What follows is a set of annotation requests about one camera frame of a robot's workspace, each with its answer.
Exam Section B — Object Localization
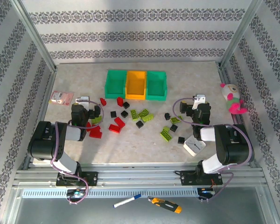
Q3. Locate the red stepped lego brick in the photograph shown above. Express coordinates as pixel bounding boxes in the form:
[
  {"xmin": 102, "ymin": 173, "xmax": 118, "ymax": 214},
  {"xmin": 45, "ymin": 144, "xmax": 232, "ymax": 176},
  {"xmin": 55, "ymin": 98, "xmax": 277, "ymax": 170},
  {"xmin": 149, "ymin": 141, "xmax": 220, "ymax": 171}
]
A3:
[{"xmin": 88, "ymin": 125, "xmax": 104, "ymax": 139}]

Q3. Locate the pink card packet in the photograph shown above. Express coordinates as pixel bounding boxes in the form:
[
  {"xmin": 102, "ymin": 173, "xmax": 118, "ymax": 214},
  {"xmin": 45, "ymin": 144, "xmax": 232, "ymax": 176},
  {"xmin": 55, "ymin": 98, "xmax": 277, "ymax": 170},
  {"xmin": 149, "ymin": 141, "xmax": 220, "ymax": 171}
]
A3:
[{"xmin": 49, "ymin": 91, "xmax": 75, "ymax": 107}]

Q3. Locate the green plastic bin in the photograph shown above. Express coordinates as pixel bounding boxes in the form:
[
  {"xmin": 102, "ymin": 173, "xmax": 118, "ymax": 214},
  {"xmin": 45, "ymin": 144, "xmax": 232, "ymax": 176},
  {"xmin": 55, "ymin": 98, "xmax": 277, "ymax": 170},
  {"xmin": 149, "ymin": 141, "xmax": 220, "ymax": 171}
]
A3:
[
  {"xmin": 105, "ymin": 70, "xmax": 128, "ymax": 99},
  {"xmin": 146, "ymin": 70, "xmax": 167, "ymax": 102}
]

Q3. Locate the white square alarm clock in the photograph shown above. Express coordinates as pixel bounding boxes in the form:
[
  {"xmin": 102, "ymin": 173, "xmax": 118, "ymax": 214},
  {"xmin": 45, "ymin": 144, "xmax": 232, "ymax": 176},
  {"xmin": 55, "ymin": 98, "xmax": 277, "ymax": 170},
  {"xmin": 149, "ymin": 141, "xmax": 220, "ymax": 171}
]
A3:
[{"xmin": 183, "ymin": 134, "xmax": 206, "ymax": 156}]

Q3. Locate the white pink plush toy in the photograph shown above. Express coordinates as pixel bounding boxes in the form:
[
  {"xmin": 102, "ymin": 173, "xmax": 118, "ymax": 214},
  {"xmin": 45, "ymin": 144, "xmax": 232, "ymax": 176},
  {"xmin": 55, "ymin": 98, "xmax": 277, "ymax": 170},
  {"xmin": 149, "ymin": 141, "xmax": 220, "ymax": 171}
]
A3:
[{"xmin": 220, "ymin": 83, "xmax": 248, "ymax": 115}]

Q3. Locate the yellow plastic bin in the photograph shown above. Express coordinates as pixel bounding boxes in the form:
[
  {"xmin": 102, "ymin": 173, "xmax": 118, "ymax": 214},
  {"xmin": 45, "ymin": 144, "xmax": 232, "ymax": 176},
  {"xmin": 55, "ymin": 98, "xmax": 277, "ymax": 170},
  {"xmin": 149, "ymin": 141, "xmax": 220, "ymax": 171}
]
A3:
[{"xmin": 125, "ymin": 70, "xmax": 147, "ymax": 101}]

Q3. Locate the small circuit board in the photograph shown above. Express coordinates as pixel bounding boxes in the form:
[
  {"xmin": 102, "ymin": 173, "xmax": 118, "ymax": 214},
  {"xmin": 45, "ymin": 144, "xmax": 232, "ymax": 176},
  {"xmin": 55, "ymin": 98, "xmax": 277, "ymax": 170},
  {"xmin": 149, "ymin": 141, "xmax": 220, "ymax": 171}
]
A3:
[
  {"xmin": 200, "ymin": 187, "xmax": 217, "ymax": 196},
  {"xmin": 65, "ymin": 189, "xmax": 87, "ymax": 198}
]

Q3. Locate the white blue marker pen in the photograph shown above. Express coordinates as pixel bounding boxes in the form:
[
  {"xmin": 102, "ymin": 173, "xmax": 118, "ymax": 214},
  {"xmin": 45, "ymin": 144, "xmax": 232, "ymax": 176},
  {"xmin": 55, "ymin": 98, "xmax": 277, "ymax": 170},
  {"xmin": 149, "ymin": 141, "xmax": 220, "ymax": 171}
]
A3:
[{"xmin": 113, "ymin": 193, "xmax": 142, "ymax": 209}]

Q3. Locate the yellow black utility knife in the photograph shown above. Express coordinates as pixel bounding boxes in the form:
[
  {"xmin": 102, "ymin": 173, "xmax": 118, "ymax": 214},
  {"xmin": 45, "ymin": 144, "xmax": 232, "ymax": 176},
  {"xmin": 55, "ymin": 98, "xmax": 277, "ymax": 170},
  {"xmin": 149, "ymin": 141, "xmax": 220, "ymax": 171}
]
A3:
[{"xmin": 147, "ymin": 196, "xmax": 182, "ymax": 214}]

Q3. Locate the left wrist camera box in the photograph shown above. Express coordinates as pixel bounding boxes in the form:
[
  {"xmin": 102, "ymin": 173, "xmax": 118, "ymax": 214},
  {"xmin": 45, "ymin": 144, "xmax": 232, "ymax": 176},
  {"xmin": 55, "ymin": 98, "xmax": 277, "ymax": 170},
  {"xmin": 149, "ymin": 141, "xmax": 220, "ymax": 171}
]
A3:
[{"xmin": 75, "ymin": 96, "xmax": 91, "ymax": 109}]

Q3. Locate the aluminium side rail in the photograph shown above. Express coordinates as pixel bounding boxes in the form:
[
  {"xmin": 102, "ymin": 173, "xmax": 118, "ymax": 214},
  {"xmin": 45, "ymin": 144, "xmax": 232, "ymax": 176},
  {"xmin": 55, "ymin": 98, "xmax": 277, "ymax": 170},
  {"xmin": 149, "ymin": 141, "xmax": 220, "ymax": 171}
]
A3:
[
  {"xmin": 23, "ymin": 70, "xmax": 58, "ymax": 168},
  {"xmin": 218, "ymin": 63, "xmax": 257, "ymax": 168}
]

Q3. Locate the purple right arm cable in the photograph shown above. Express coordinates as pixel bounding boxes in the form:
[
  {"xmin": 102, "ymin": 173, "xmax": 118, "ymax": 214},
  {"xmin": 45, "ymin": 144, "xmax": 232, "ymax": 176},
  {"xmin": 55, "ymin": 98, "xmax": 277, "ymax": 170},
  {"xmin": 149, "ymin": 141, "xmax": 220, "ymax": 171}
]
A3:
[{"xmin": 172, "ymin": 97, "xmax": 252, "ymax": 203}]

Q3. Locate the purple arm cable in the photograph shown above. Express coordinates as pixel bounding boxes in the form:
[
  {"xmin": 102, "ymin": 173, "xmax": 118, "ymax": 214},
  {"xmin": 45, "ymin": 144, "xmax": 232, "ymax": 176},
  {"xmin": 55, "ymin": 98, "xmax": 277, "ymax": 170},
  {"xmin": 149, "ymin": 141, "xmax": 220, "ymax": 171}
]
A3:
[
  {"xmin": 50, "ymin": 99, "xmax": 105, "ymax": 205},
  {"xmin": 172, "ymin": 97, "xmax": 252, "ymax": 203}
]

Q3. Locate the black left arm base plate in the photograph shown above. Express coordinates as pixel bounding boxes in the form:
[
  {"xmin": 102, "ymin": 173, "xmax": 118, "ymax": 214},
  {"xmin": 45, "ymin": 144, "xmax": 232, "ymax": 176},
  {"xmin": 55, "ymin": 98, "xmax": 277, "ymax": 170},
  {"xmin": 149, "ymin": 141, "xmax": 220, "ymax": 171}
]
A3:
[{"xmin": 56, "ymin": 171, "xmax": 99, "ymax": 187}]

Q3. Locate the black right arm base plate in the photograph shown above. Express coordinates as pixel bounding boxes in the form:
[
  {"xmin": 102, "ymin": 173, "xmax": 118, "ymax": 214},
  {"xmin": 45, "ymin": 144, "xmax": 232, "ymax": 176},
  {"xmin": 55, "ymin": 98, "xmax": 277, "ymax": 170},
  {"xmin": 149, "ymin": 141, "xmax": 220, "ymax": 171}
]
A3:
[{"xmin": 175, "ymin": 170, "xmax": 224, "ymax": 186}]

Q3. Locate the aluminium mounting rail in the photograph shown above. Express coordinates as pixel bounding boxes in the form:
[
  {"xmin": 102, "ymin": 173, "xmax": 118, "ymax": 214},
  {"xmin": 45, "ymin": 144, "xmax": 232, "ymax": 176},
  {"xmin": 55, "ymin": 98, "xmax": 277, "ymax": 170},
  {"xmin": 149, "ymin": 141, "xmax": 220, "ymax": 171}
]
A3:
[{"xmin": 13, "ymin": 163, "xmax": 266, "ymax": 187}]

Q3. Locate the grey slotted cable duct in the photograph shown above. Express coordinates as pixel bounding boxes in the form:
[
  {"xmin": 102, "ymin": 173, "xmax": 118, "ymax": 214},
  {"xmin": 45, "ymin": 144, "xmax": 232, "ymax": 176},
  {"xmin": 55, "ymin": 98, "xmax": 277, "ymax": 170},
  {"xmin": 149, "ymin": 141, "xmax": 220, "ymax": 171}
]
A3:
[{"xmin": 22, "ymin": 188, "xmax": 199, "ymax": 198}]

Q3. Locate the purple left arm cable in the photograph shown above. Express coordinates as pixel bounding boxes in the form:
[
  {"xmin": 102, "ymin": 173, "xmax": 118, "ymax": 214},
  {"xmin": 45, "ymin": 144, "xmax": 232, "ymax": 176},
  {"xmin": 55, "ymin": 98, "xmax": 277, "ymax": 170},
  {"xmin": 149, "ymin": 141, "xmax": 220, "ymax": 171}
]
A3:
[{"xmin": 50, "ymin": 99, "xmax": 105, "ymax": 205}]

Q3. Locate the aluminium frame post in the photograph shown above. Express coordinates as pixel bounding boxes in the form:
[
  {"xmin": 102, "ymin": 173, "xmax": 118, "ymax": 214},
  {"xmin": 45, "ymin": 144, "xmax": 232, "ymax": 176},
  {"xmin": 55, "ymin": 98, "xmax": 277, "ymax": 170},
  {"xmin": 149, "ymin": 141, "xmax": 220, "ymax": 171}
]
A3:
[
  {"xmin": 220, "ymin": 0, "xmax": 264, "ymax": 68},
  {"xmin": 9, "ymin": 0, "xmax": 58, "ymax": 72}
]

